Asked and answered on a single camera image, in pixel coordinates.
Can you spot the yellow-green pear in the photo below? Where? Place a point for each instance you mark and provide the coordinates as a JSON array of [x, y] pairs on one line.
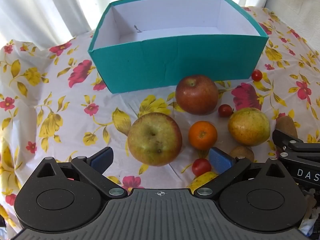
[[249, 126]]

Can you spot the cherry tomato near gripper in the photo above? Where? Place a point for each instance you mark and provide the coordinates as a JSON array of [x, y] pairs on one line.
[[201, 166]]

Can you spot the orange mandarin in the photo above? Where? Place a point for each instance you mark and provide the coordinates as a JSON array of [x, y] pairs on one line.
[[202, 135]]

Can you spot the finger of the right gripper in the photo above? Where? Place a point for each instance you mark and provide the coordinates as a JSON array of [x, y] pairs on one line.
[[293, 146]]

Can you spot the brown kiwi far right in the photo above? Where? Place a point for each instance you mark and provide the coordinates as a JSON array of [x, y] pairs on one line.
[[286, 124]]

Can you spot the yellow mango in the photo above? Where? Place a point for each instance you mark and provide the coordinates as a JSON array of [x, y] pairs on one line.
[[201, 180]]

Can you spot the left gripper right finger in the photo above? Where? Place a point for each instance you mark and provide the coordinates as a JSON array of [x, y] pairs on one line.
[[227, 168]]

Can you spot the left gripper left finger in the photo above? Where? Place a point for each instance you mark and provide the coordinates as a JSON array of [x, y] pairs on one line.
[[91, 169]]

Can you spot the cherry tomato by box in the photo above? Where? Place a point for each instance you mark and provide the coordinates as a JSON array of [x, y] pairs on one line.
[[257, 75]]

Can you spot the cherry tomato by apple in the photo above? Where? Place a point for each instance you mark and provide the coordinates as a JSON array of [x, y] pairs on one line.
[[225, 110]]

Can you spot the red apple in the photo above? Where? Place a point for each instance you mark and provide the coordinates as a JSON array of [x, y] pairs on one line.
[[197, 95]]

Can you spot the brown kiwi near gripper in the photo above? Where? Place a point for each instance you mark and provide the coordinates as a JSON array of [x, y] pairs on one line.
[[242, 151]]

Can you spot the green-red apple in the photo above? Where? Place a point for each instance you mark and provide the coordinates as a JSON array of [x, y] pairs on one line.
[[155, 139]]

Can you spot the teal cardboard box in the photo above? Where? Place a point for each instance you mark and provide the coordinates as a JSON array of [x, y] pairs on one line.
[[145, 44]]

